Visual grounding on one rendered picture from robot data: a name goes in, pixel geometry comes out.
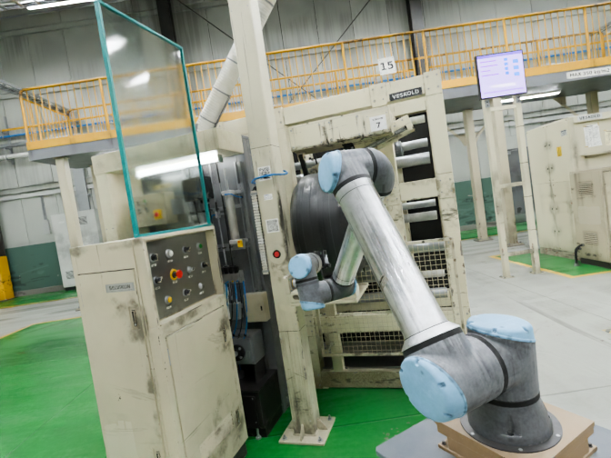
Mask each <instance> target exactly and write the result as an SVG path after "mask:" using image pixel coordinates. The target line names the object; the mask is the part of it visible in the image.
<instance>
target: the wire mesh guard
mask: <svg viewBox="0 0 611 458"><path fill-rule="evenodd" d="M443 241H450V242H451V249H452V253H451V254H452V256H453V258H447V259H453V264H454V268H449V269H454V270H455V278H451V279H456V288H453V289H456V291H457V298H454V299H458V305H459V308H455V309H459V313H460V318H454V323H455V319H460V320H461V327H462V330H463V332H464V334H466V330H465V323H464V316H463V308H462V301H461V293H460V287H459V280H458V272H457V265H456V252H455V245H454V237H446V238H437V239H429V240H421V241H413V242H405V243H406V246H408V245H410V244H411V245H412V248H413V244H426V243H427V245H428V243H433V245H434V242H438V246H439V242H443ZM326 307H327V306H325V310H324V311H319V310H318V309H316V319H317V324H318V331H319V337H320V343H321V349H322V356H323V357H333V356H385V355H403V353H402V351H401V352H392V350H391V352H384V353H378V352H377V351H382V347H381V350H377V349H376V350H358V346H362V349H363V346H366V348H367V346H371V347H372V346H377V345H372V344H371V345H358V346H357V350H358V351H372V353H369V352H367V353H332V352H339V351H328V352H331V353H330V354H325V351H324V350H325V347H330V348H331V347H335V348H336V347H339V349H340V347H342V346H331V344H330V346H324V340H323V335H322V330H323V329H322V328H321V325H323V328H324V324H321V322H320V321H322V322H323V321H325V320H323V319H322V320H320V316H325V317H326V315H322V313H321V315H319V312H327V311H326ZM352 315H353V319H363V318H354V314H352ZM358 315H359V314H357V317H358ZM354 324H364V319H363V322H362V323H359V320H358V323H355V321H354ZM356 333H360V336H356V337H370V341H367V340H365V341H362V339H361V341H357V340H356V343H357V342H361V343H362V342H373V341H371V336H361V333H365V335H366V333H369V334H370V331H369V332H356ZM332 334H333V336H334V334H337V337H330V338H345V337H343V335H342V337H338V334H344V333H332ZM384 336H389V340H387V341H395V344H393V345H400V348H401V345H403V344H396V341H399V342H400V341H404V340H400V338H399V340H390V336H394V338H395V336H398V335H385V333H384ZM373 351H376V353H373Z"/></svg>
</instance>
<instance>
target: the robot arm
mask: <svg viewBox="0 0 611 458"><path fill-rule="evenodd" d="M318 179H319V183H320V186H321V188H322V190H323V191H324V192H326V193H329V194H330V193H333V194H334V196H335V198H336V200H337V201H338V202H339V204H340V206H341V208H342V210H343V212H344V214H345V217H346V220H347V221H348V227H347V229H346V235H345V238H344V241H343V243H342V247H341V250H340V253H339V256H338V258H337V262H336V267H335V270H334V271H333V274H332V277H331V278H328V279H324V275H323V271H322V269H327V267H331V264H330V263H329V262H328V258H327V254H325V253H324V251H325V252H326V250H324V251H314V252H307V254H297V255H295V256H294V257H293V258H292V259H291V260H290V262H289V265H288V270H289V273H290V274H291V275H292V276H293V277H294V278H295V285H296V289H297V292H298V297H299V301H300V302H299V303H300V304H301V307H302V309H303V310H304V311H311V310H316V309H321V308H325V306H326V305H325V304H327V303H330V302H333V301H335V300H339V299H342V298H347V297H349V296H351V295H353V294H355V292H356V287H357V283H356V279H355V277H356V273H357V270H358V267H359V265H360V263H361V260H362V257H363V255H364V256H365V258H366V260H367V262H368V264H369V266H370V268H371V270H372V272H373V274H374V276H375V279H376V281H377V283H378V285H379V287H380V289H381V291H382V293H383V295H384V297H385V299H386V301H387V303H388V305H389V308H390V310H391V312H392V314H393V316H394V317H395V319H396V322H397V324H398V326H399V328H400V330H401V332H402V334H403V336H404V337H405V342H404V345H403V348H402V353H403V355H404V357H405V360H404V361H403V362H402V364H401V369H400V380H401V384H402V386H403V388H404V391H405V393H406V394H407V395H408V397H409V401H410V402H411V403H412V405H413V406H414V407H415V408H416V409H417V410H418V411H419V412H420V413H421V414H422V415H424V416H425V417H427V418H428V419H431V420H432V421H435V422H439V423H446V422H449V421H452V420H454V419H457V418H461V417H463V416H464V415H465V414H467V416H468V422H469V424H470V426H471V427H472V428H473V429H474V430H475V431H476V432H477V433H479V434H480V435H482V436H483V437H485V438H486V439H488V440H490V441H493V442H496V443H501V444H505V445H511V446H531V445H536V444H540V443H543V442H544V441H546V440H547V439H549V438H550V436H551V435H552V433H553V425H552V419H551V417H550V415H549V413H548V411H547V409H546V407H545V405H544V403H543V401H542V399H541V397H540V389H539V379H538V368H537V358H536V338H535V335H534V330H533V326H532V325H531V324H530V323H529V322H528V321H525V320H524V319H521V318H518V317H515V316H511V315H505V314H478V315H474V316H471V317H469V318H468V319H467V320H466V330H467V334H464V332H463V330H462V328H461V327H460V325H458V324H454V323H451V322H449V321H448V320H447V319H446V317H445V315H444V313H443V312H442V310H441V308H440V306H439V304H438V302H437V301H436V299H435V297H434V295H433V293H432V291H431V290H430V288H429V286H428V284H427V282H426V280H425V278H424V276H423V275H422V273H421V271H420V269H419V268H418V266H417V264H416V261H415V259H414V258H413V256H412V255H411V253H410V251H409V249H408V247H407V246H406V243H405V241H404V239H403V237H402V236H401V234H400V233H399V231H398V229H397V227H396V225H395V223H394V221H393V219H392V217H391V215H390V214H389V212H388V211H387V209H386V206H385V205H384V203H383V201H384V198H385V197H386V196H389V195H390V194H391V193H392V190H393V188H394V184H395V173H394V169H393V166H392V165H391V163H390V161H389V160H388V158H387V157H386V156H385V155H384V154H383V153H381V152H380V151H378V150H376V149H374V148H369V147H366V148H359V149H350V150H341V151H339V150H335V151H334V152H328V153H326V154H324V155H323V157H322V159H321V161H320V164H319V168H318ZM325 256H326V258H325Z"/></svg>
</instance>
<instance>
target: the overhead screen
mask: <svg viewBox="0 0 611 458"><path fill-rule="evenodd" d="M474 59H475V67H476V81H477V89H478V96H479V101H481V100H487V99H494V98H500V97H506V96H512V95H524V94H526V93H527V89H526V73H525V66H524V57H523V50H522V49H520V50H514V51H508V52H502V53H495V54H489V55H478V56H475V57H474Z"/></svg>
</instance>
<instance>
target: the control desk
mask: <svg viewBox="0 0 611 458"><path fill-rule="evenodd" d="M69 251H70V256H71V261H72V266H73V271H74V277H75V286H76V291H77V296H78V302H79V306H80V312H81V316H82V322H83V327H84V332H85V341H86V346H87V351H88V357H89V362H90V367H91V372H92V377H93V382H94V388H95V397H96V401H97V407H98V412H99V417H100V422H101V427H102V433H103V437H104V443H105V452H106V457H107V458H245V456H246V455H247V449H246V444H245V441H246V439H247V438H248V435H247V429H246V424H245V413H244V407H243V402H242V396H241V390H240V384H239V379H238V373H237V367H236V361H235V351H234V345H233V339H232V334H231V328H230V322H229V316H228V311H227V305H226V299H225V294H224V292H225V288H224V282H223V276H222V270H221V264H220V259H219V252H218V247H217V241H216V236H215V227H214V226H205V227H199V228H194V229H188V230H183V231H176V232H171V233H165V234H155V235H148V236H143V237H137V238H129V239H124V240H118V241H113V242H106V243H100V244H90V245H85V246H78V247H73V248H69Z"/></svg>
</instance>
